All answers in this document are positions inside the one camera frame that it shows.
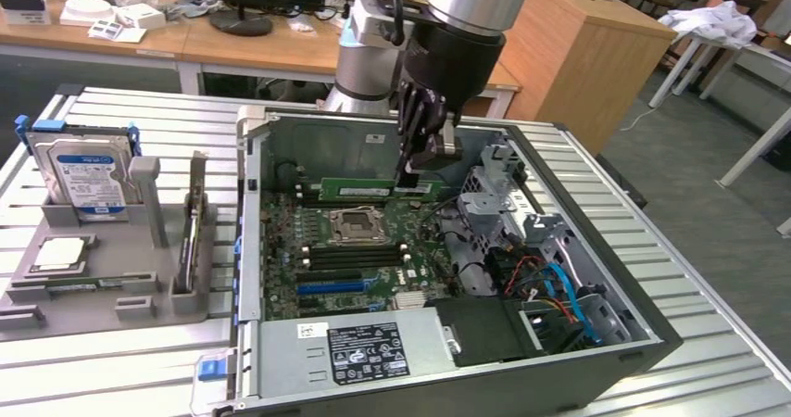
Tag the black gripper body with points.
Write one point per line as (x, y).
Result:
(454, 60)

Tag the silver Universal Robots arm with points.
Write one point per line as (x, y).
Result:
(476, 0)

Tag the green RAM stick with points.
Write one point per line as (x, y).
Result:
(74, 286)
(358, 189)

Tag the white sticker on case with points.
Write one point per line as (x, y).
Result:
(375, 138)

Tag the metal disk bay cage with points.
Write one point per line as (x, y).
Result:
(488, 204)

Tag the wooden cabinet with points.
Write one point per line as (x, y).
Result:
(587, 65)

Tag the metal CPU socket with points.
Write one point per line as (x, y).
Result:
(355, 226)

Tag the wooden desk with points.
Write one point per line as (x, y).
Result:
(278, 51)

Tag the green motherboard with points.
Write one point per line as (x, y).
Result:
(408, 278)

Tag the small silver chipset heatsink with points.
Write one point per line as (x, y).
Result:
(410, 301)

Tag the long black expansion slot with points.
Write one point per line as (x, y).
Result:
(331, 276)

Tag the blue expansion slot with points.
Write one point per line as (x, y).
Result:
(331, 288)

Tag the black plastic shroud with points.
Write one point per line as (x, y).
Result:
(482, 329)

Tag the short black expansion slot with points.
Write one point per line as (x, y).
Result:
(315, 303)

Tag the graphics card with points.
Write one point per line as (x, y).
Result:
(192, 231)

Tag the white crumpled cloth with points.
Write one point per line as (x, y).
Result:
(717, 21)

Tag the small white box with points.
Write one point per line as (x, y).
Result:
(140, 16)

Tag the white printed cards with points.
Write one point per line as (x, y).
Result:
(114, 31)

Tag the hard disk in blue caddy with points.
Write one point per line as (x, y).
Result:
(87, 176)

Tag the grey power supply with label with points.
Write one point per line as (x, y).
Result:
(291, 366)

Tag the open dark PC case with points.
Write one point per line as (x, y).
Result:
(618, 370)

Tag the grey parts rack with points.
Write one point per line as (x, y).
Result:
(111, 269)

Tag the round white device on box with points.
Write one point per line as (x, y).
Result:
(87, 10)

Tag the blue case latch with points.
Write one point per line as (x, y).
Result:
(208, 370)

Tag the silver CPU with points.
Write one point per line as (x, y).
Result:
(60, 252)

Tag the white labelled box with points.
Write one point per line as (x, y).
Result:
(24, 11)

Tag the metal disk bay bracket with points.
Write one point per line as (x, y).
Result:
(556, 231)

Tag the white frame table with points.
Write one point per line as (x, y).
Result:
(742, 111)

